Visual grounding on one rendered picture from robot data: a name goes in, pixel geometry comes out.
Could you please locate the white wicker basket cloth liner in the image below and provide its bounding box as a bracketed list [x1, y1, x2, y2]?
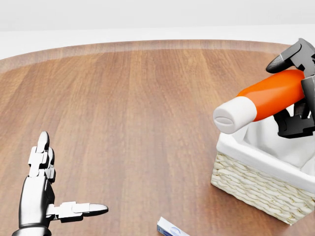
[211, 108, 315, 226]

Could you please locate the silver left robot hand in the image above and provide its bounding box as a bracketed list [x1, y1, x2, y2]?
[18, 131, 109, 229]

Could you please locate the white blue printed box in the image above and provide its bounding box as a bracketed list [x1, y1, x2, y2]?
[157, 216, 190, 236]

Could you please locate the orange ketchup bottle white cap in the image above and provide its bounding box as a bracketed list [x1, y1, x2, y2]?
[213, 69, 307, 135]

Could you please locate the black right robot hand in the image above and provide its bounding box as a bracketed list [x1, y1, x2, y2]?
[265, 38, 315, 139]

